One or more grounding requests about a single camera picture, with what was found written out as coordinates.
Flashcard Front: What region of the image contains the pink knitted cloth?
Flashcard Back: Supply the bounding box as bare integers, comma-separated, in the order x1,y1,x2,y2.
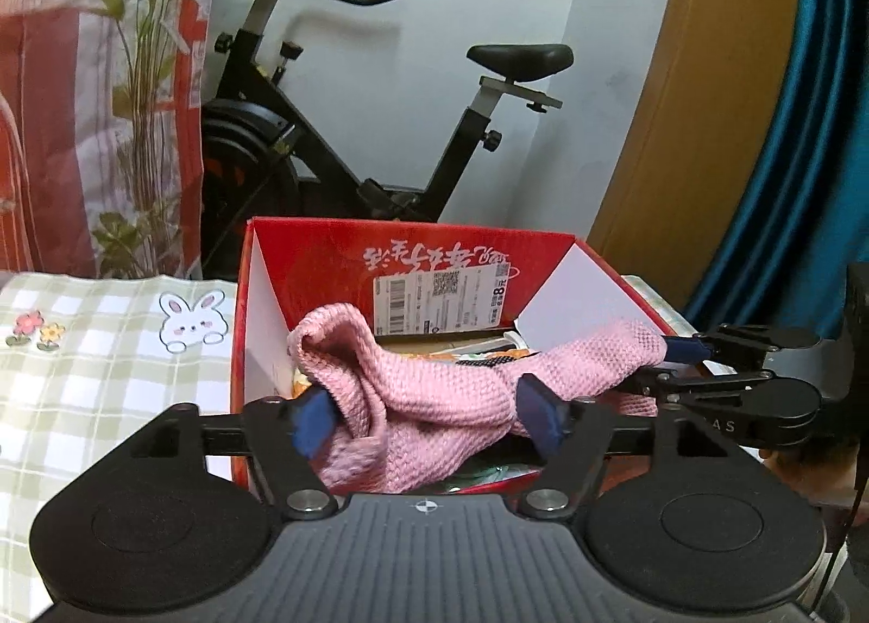
287,304,667,494

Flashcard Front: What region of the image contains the person right hand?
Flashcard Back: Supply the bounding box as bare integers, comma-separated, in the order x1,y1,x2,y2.
759,440,857,507

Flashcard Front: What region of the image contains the teal curtain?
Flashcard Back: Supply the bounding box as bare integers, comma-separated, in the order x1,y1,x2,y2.
683,0,867,338

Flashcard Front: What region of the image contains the white shipping label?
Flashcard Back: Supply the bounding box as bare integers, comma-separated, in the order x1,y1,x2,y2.
373,262,511,338

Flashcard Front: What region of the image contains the red strawberry cardboard box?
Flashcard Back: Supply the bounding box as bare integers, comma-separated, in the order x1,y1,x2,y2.
231,217,670,494

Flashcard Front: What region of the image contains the checked bunny tablecloth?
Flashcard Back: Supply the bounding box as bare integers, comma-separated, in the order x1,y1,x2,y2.
2,273,236,621

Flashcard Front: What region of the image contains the wooden door panel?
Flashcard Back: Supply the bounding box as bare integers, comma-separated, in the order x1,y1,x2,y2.
588,0,798,310

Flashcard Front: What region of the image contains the black exercise bike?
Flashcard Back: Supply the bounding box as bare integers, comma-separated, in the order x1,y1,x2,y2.
200,0,575,280

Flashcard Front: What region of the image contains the printed red backdrop cloth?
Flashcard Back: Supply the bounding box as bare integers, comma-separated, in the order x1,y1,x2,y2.
2,0,212,279

